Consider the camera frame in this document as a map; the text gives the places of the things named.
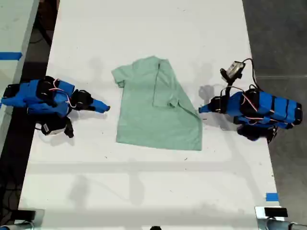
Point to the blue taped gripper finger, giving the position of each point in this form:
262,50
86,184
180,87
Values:
99,109
207,110
207,106
100,104

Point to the pale green t-shirt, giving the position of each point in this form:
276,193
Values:
153,119

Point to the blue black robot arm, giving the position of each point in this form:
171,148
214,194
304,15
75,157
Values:
273,107
31,97

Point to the long blue tape strip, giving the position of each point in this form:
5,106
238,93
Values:
10,56

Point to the short blue tape piece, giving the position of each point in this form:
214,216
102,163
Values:
272,197

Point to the metal table clamp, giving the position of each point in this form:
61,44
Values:
39,218
260,219

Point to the small black box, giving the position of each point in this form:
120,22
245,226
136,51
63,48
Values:
275,212

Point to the small black round object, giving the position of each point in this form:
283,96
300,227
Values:
156,227

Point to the camera black stalk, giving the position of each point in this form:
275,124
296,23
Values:
69,128
226,76

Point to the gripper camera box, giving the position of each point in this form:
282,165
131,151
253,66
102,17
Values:
235,69
51,127

